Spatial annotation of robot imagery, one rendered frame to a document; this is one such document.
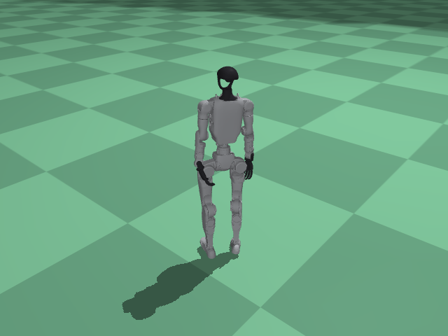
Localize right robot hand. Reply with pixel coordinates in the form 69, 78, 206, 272
244, 153, 254, 180

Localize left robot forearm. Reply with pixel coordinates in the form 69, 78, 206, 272
194, 131, 206, 168

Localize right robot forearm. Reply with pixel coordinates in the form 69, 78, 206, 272
244, 133, 254, 159

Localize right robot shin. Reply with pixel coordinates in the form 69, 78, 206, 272
232, 201, 242, 245

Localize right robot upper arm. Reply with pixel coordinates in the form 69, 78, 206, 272
241, 98, 254, 136

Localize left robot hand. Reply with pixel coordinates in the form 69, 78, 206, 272
196, 161, 215, 186

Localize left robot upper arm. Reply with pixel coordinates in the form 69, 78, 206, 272
197, 99, 214, 141

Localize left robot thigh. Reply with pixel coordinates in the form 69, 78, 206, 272
197, 158, 217, 218

